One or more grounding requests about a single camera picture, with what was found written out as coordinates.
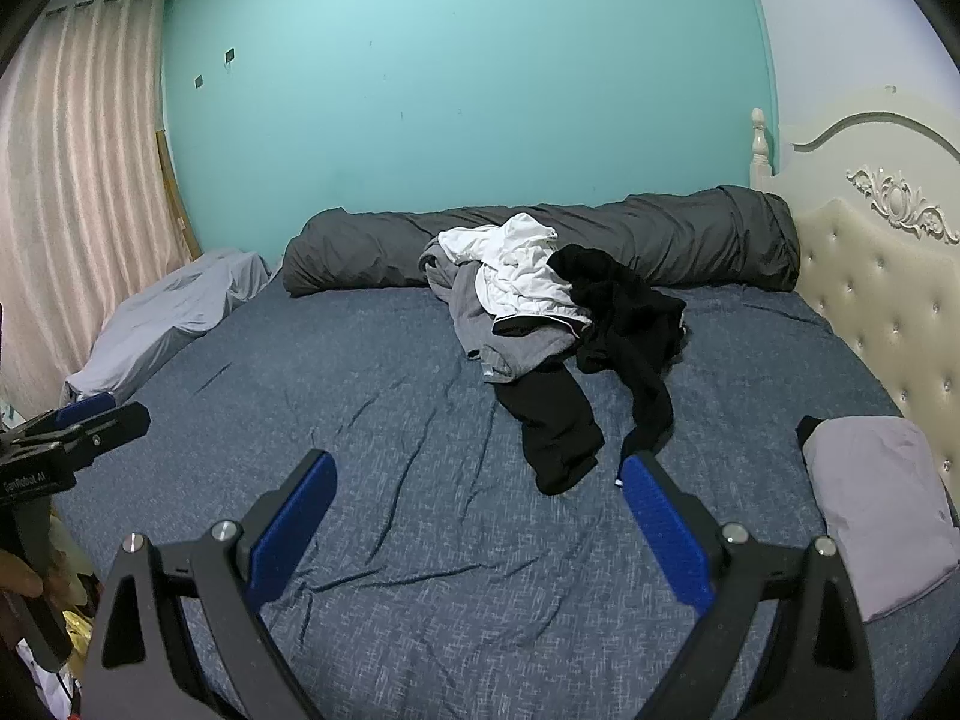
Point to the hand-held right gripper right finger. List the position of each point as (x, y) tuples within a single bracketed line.
[(664, 525)]

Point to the yellow plastic wrapper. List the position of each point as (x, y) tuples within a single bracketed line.
[(79, 626)]

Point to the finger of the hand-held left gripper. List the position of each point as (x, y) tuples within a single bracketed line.
[(112, 427), (86, 409)]

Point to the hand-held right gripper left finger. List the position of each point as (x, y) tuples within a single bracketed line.
[(292, 517)]

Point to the cream tufted headboard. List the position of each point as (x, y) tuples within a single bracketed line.
[(885, 277)]

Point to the lilac pillow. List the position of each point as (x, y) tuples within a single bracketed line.
[(877, 510)]

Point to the wooden board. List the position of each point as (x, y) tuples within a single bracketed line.
[(180, 210)]

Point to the light grey blanket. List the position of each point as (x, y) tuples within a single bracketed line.
[(172, 307)]

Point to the black white-trimmed shorts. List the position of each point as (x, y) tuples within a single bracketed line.
[(525, 328)]

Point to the person's left hand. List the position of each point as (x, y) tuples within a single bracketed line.
[(19, 574)]

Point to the black sweatshirt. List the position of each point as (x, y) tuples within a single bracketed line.
[(622, 300)]

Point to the dark grey rolled duvet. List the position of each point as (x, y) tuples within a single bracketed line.
[(360, 247)]

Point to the grey garment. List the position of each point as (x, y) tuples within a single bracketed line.
[(469, 300)]

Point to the pink striped curtain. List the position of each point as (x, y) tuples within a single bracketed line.
[(75, 202)]

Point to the white garment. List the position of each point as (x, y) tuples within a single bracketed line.
[(517, 262)]

